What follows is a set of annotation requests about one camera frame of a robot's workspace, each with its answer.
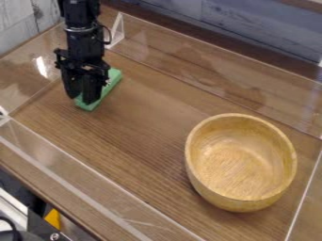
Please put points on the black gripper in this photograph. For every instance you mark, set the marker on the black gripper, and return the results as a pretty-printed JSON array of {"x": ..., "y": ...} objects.
[{"x": 82, "y": 62}]

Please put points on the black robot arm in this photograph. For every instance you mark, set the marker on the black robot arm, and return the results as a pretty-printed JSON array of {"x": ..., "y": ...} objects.
[{"x": 84, "y": 31}]

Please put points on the yellow warning label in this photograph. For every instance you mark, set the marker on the yellow warning label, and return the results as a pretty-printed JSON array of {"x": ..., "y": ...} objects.
[{"x": 52, "y": 218}]

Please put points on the brown wooden bowl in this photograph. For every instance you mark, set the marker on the brown wooden bowl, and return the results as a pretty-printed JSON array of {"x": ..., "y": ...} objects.
[{"x": 240, "y": 162}]

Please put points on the clear acrylic tray walls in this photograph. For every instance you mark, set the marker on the clear acrylic tray walls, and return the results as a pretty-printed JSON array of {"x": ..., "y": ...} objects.
[{"x": 106, "y": 166}]

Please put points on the green rectangular block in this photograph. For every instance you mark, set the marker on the green rectangular block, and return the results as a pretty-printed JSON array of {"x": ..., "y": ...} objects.
[{"x": 113, "y": 78}]

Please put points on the clear acrylic corner bracket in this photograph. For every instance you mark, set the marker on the clear acrylic corner bracket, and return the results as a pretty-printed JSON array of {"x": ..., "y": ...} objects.
[{"x": 113, "y": 34}]

